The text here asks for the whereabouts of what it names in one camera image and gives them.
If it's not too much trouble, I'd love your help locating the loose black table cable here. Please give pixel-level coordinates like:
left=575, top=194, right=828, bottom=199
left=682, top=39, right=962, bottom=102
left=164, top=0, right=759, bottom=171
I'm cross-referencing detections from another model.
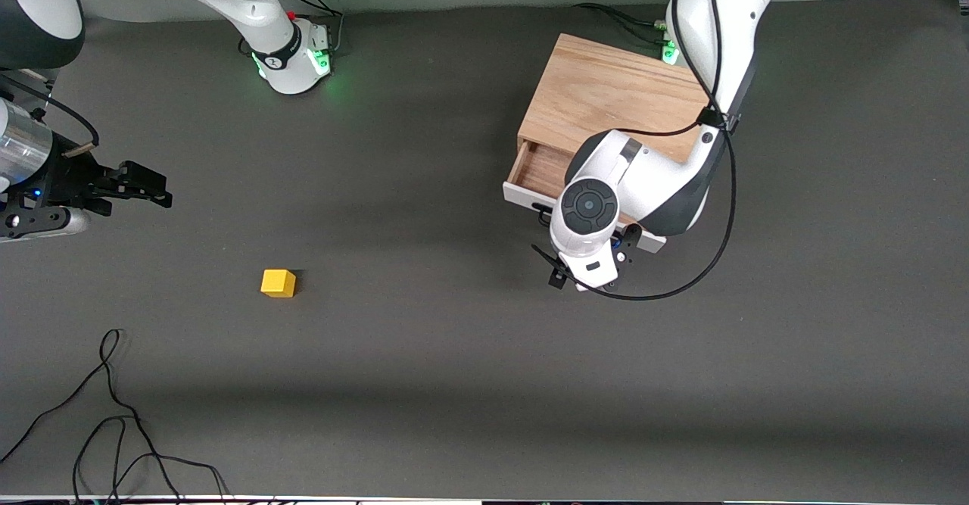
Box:
left=0, top=329, right=229, bottom=504

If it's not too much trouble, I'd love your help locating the yellow cube block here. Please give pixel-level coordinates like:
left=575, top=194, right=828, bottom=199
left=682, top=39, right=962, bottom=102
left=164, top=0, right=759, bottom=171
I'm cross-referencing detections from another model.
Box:
left=260, top=269, right=297, bottom=298

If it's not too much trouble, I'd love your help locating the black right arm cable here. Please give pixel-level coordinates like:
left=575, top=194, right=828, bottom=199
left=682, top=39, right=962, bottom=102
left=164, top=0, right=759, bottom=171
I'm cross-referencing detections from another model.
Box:
left=0, top=73, right=99, bottom=150

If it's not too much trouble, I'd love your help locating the white-fronted wooden drawer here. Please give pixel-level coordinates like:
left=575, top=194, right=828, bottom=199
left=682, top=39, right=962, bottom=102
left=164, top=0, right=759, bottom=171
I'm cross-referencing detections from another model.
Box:
left=503, top=140, right=668, bottom=255

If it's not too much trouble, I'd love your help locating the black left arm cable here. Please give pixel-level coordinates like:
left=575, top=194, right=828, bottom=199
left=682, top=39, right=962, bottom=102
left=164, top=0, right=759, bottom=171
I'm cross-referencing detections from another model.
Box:
left=530, top=0, right=739, bottom=301

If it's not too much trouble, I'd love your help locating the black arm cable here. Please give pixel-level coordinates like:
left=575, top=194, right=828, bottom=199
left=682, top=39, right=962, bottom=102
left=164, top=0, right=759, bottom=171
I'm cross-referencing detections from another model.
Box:
left=530, top=0, right=739, bottom=301
left=0, top=73, right=99, bottom=150

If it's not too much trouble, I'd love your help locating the black base power cable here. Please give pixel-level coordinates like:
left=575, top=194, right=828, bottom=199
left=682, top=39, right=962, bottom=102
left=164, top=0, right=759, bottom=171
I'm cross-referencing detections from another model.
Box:
left=574, top=2, right=671, bottom=45
left=280, top=0, right=346, bottom=56

